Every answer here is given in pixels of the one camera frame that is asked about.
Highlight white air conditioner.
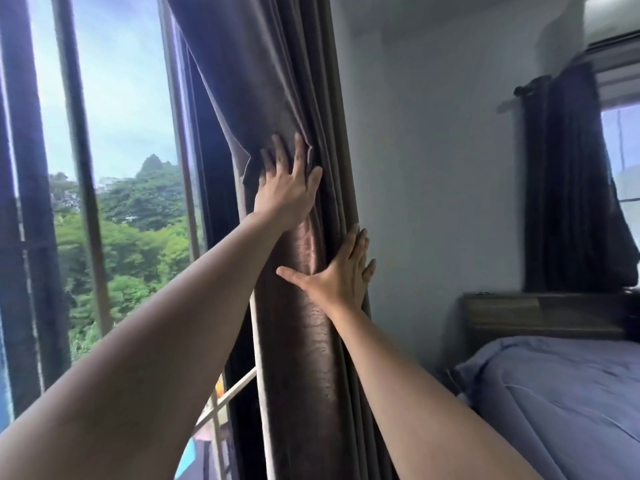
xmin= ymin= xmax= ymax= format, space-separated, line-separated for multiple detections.
xmin=581 ymin=0 xmax=640 ymax=61

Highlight green trees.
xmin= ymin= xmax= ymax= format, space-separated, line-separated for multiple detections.
xmin=47 ymin=154 xmax=207 ymax=363

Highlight dark window frame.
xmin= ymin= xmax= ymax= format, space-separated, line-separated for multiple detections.
xmin=0 ymin=0 xmax=267 ymax=480

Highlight small bright window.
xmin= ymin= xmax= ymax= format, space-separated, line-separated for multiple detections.
xmin=597 ymin=101 xmax=640 ymax=205

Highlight white metal railing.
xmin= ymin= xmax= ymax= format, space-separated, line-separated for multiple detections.
xmin=197 ymin=367 xmax=259 ymax=480

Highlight blue bed blanket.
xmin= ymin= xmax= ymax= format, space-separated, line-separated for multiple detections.
xmin=451 ymin=337 xmax=640 ymax=480

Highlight person's right forearm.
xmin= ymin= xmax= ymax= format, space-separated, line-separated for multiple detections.
xmin=325 ymin=305 xmax=545 ymax=480

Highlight person's left forearm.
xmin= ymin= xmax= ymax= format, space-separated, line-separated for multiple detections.
xmin=0 ymin=212 xmax=302 ymax=480

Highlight dark navy curtain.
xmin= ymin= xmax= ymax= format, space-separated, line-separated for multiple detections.
xmin=521 ymin=61 xmax=640 ymax=294

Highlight colourful cloth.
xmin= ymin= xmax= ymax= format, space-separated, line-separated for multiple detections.
xmin=179 ymin=430 xmax=232 ymax=480

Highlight brown curtain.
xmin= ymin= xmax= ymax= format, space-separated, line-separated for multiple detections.
xmin=162 ymin=0 xmax=397 ymax=480

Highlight person's left hand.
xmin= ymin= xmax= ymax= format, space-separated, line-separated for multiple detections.
xmin=254 ymin=132 xmax=324 ymax=228

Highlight person's right hand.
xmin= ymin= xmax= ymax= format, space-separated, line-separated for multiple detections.
xmin=276 ymin=223 xmax=377 ymax=316

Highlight wooden bed headboard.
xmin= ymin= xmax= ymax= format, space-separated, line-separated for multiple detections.
xmin=462 ymin=290 xmax=640 ymax=356

